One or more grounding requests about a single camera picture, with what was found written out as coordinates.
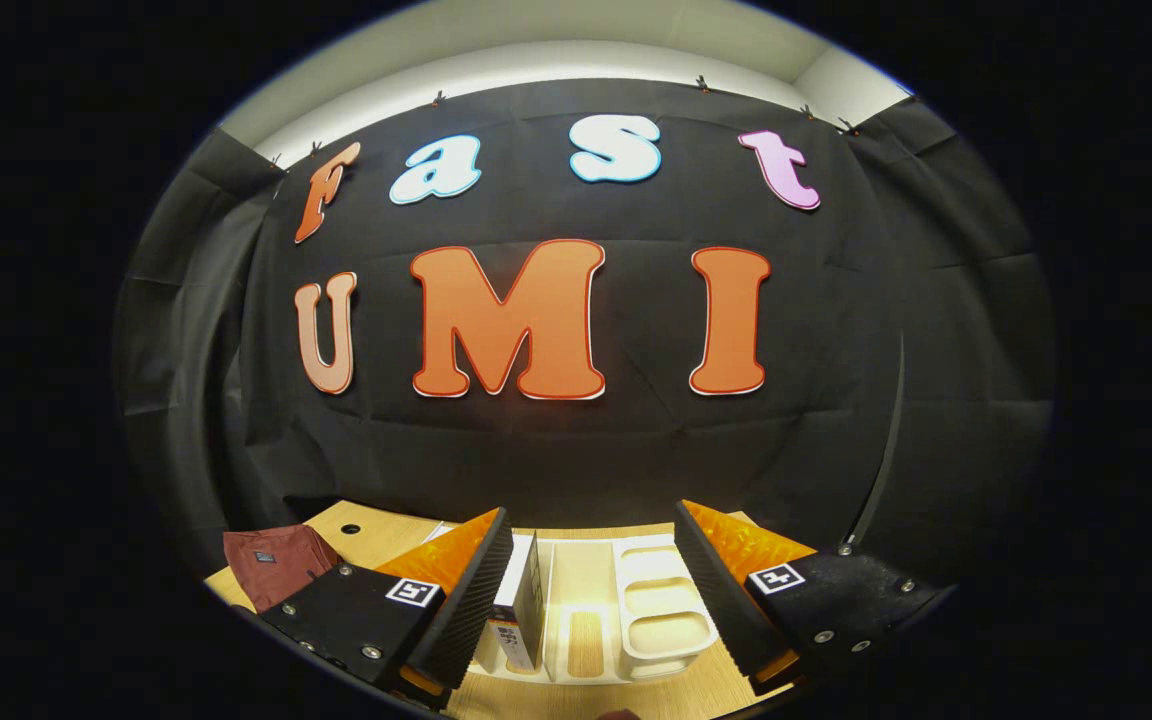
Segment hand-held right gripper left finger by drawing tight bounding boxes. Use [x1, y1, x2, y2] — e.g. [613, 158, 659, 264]
[258, 506, 516, 707]

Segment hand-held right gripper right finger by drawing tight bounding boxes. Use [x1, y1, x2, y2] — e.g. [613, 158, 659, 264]
[674, 499, 944, 698]

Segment dark grey cover book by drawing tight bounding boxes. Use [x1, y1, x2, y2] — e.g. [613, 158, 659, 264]
[489, 533, 547, 673]

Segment white plastic bookshelf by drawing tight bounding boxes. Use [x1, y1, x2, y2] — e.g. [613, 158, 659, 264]
[436, 520, 749, 687]

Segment maroon fabric schoolbag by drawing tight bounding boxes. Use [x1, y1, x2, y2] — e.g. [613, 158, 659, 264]
[223, 524, 343, 614]

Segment black backdrop cloth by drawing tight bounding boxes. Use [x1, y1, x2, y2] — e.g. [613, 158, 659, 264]
[111, 78, 1057, 601]

